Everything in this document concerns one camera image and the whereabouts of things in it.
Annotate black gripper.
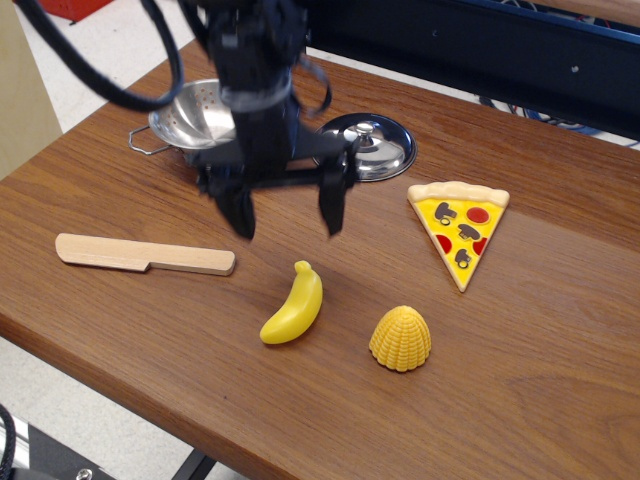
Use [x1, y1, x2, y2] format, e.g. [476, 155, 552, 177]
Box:
[192, 97, 357, 240]

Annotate yellow toy banana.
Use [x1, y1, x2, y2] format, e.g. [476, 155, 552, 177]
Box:
[259, 260, 323, 345]

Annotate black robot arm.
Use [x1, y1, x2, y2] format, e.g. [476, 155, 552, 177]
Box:
[180, 1, 357, 239]

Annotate small steel colander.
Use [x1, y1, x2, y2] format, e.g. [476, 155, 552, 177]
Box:
[128, 79, 240, 163]

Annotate steel pot lid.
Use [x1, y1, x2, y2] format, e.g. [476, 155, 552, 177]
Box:
[316, 112, 418, 182]

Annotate wooden toy knife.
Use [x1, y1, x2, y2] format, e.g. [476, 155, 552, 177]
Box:
[55, 233, 236, 276]

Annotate toy pizza slice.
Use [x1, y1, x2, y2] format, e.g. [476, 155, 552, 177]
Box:
[407, 181, 510, 292]

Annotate yellow toy corn piece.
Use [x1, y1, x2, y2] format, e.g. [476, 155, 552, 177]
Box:
[369, 305, 432, 373]

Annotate beige wooden panel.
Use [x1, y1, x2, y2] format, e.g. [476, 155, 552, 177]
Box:
[1, 1, 62, 177]

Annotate red box on floor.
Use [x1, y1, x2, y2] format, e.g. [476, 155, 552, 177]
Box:
[39, 0, 112, 22]

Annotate blue cable bundle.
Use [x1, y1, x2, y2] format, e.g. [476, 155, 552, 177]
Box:
[478, 94, 640, 150]

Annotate dark blue metal frame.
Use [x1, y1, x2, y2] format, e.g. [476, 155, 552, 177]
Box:
[309, 1, 639, 139]

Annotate black braided cable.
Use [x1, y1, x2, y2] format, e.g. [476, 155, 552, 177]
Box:
[14, 0, 186, 114]

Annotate black table leg bracket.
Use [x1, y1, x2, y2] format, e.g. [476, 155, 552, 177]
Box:
[0, 404, 219, 480]

